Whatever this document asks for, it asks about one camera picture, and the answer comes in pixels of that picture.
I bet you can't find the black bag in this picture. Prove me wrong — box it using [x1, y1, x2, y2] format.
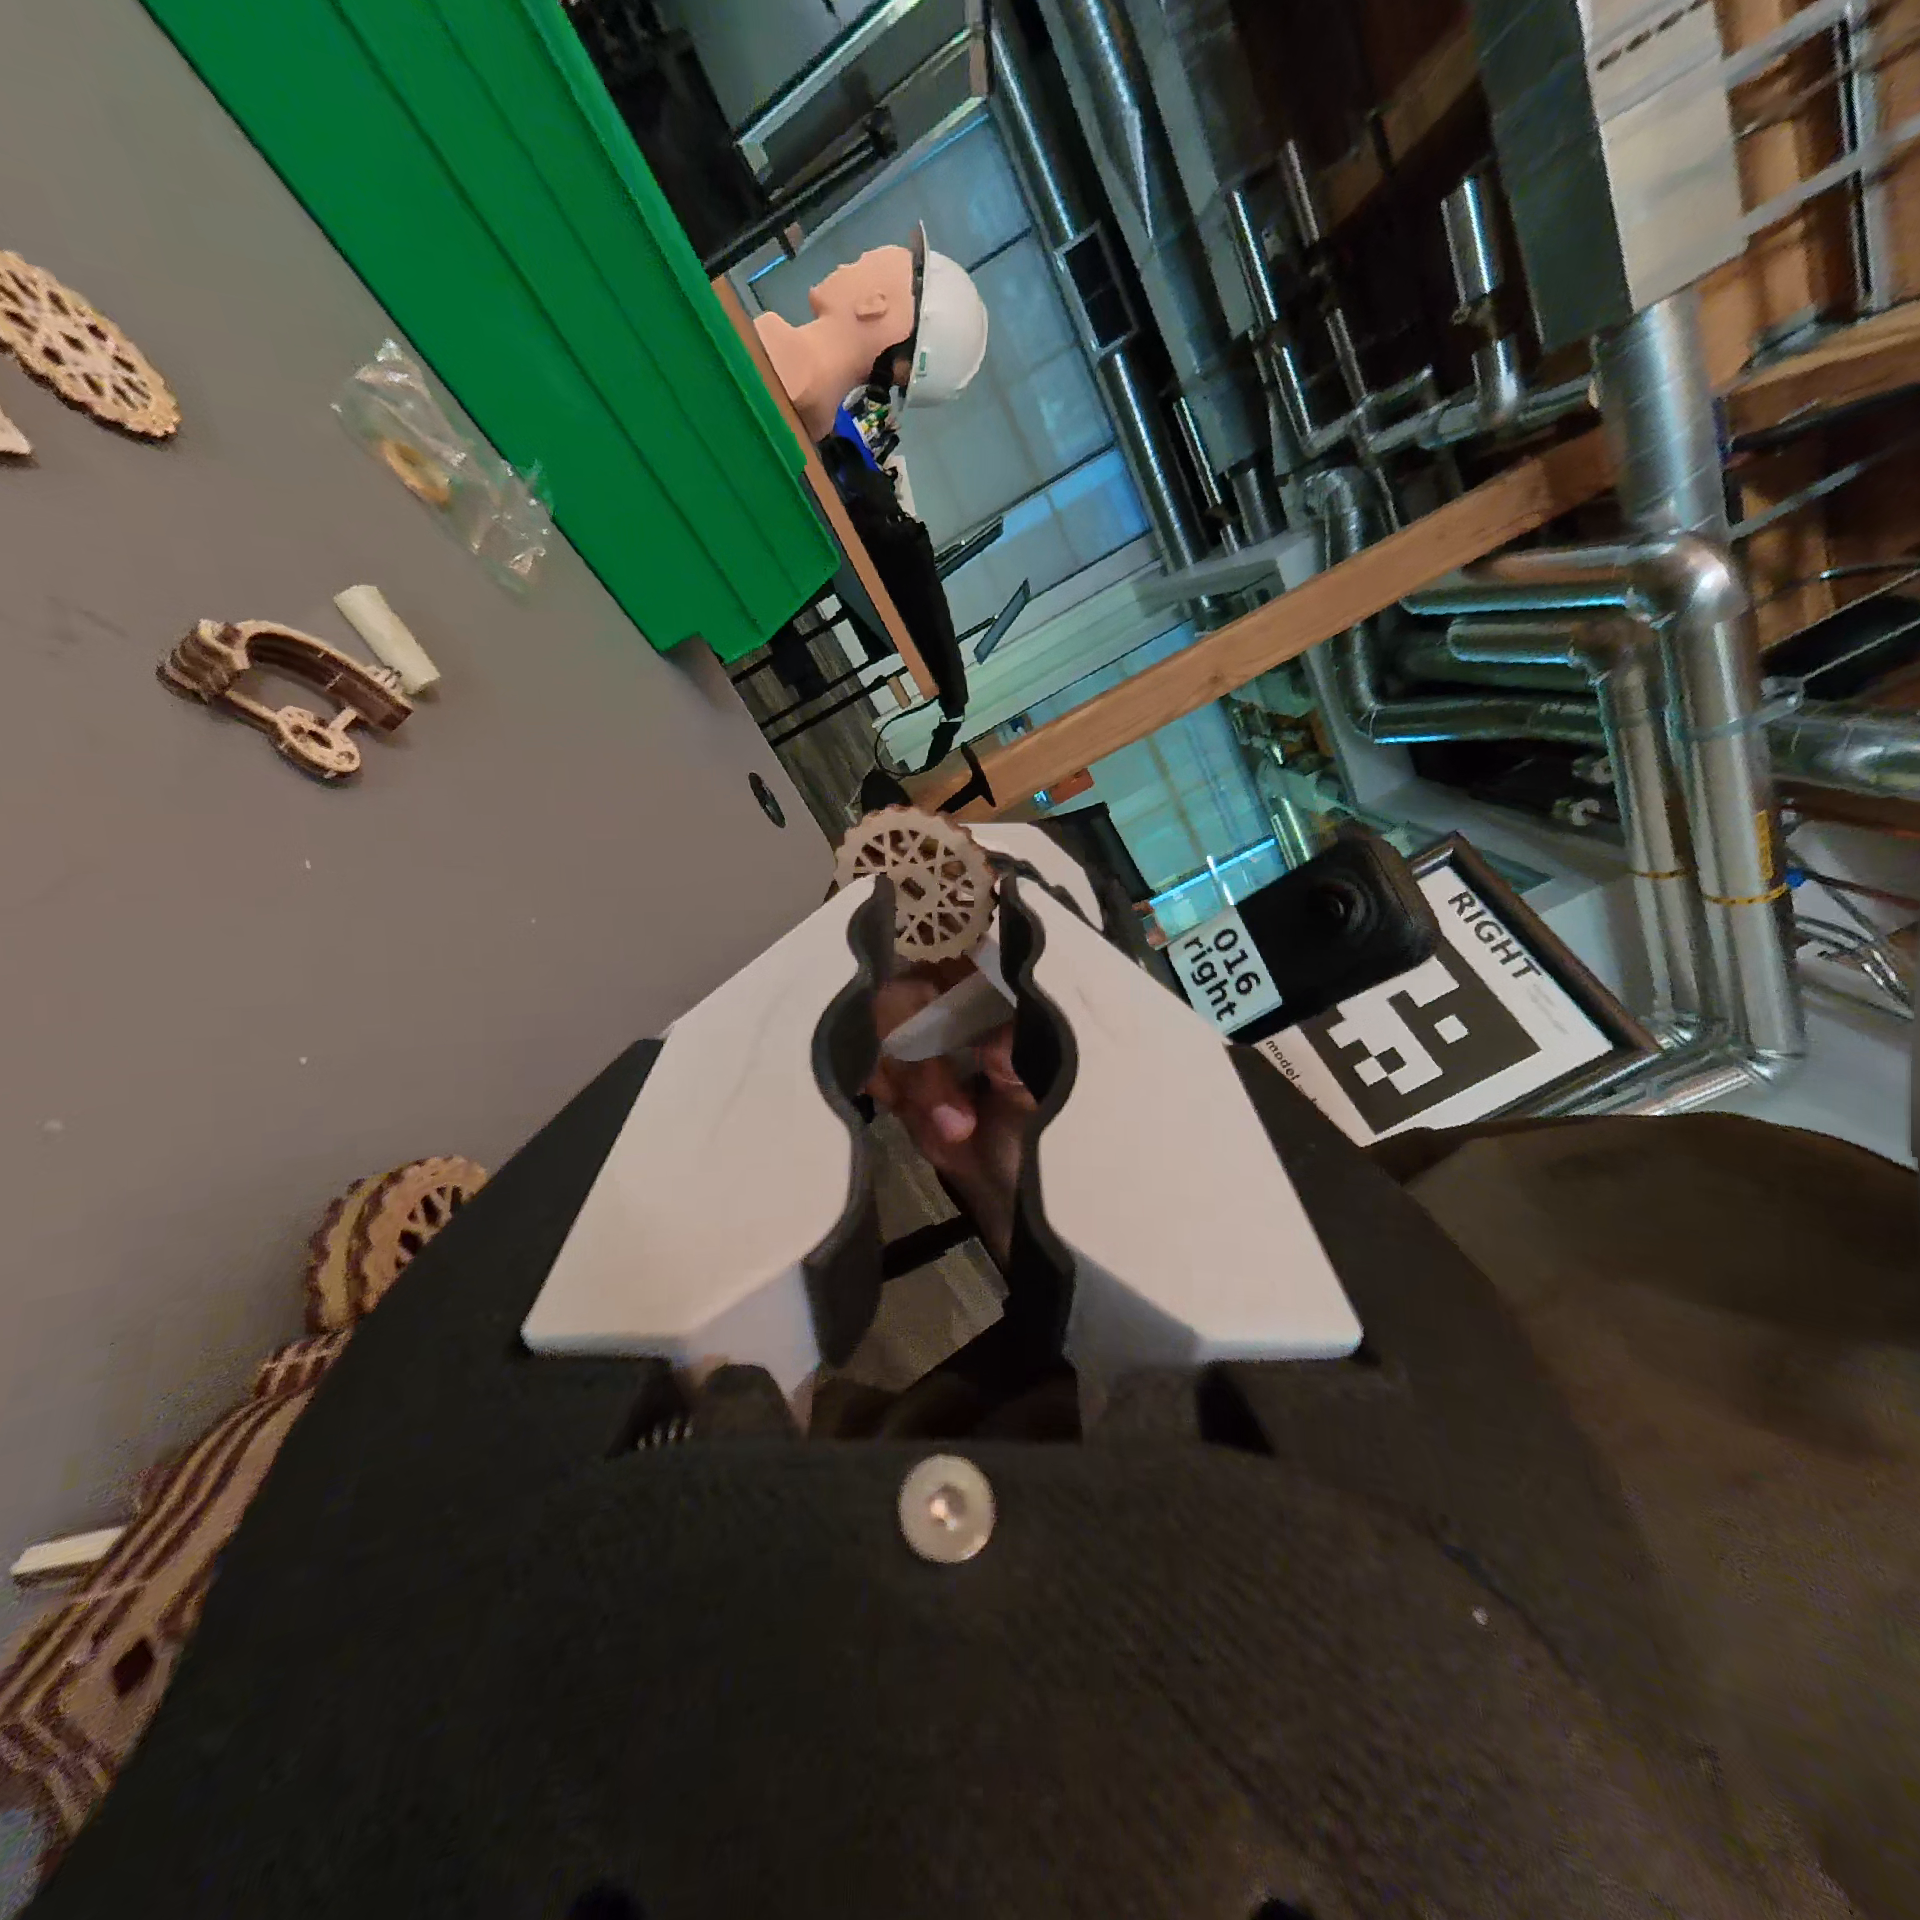
[833, 450, 991, 812]

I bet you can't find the small wooden gear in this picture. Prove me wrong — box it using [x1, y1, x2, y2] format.
[0, 248, 183, 444]

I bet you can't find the person's olive shirt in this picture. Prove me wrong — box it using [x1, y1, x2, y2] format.
[1395, 1111, 1920, 1920]

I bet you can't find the wooden beam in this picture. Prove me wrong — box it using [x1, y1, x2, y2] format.
[901, 435, 1637, 819]

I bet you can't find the mannequin head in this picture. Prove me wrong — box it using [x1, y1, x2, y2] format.
[754, 248, 921, 410]

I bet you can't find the white hard hat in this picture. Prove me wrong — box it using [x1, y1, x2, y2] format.
[897, 224, 990, 410]

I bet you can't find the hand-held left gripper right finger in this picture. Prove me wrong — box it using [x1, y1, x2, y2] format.
[995, 879, 1367, 1383]

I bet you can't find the wooden clamp-shaped assembly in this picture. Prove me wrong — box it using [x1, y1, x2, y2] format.
[158, 618, 415, 781]

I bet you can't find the clear bag of small parts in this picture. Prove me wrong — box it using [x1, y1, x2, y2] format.
[333, 337, 553, 595]

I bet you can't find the wooden spoked wheel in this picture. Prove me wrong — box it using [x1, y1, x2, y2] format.
[834, 807, 997, 963]

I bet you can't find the white cylinder stick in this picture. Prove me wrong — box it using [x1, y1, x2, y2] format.
[333, 585, 443, 695]

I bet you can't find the wooden model vehicle assembly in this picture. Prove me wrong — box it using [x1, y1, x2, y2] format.
[0, 1154, 492, 1849]

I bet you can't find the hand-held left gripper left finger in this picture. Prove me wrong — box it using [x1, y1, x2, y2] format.
[518, 873, 898, 1403]

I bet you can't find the grey desk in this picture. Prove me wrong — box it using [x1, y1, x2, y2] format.
[0, 0, 841, 1653]

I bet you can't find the person's right hand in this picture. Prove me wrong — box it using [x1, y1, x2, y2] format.
[862, 976, 1045, 1307]

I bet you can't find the green plastic bin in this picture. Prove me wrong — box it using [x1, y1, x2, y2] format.
[142, 0, 841, 663]

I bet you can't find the wooden table with mannequin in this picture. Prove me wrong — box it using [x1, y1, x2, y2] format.
[711, 271, 947, 706]

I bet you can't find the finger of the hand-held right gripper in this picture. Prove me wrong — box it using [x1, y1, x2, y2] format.
[967, 819, 1106, 939]
[882, 979, 1022, 1063]

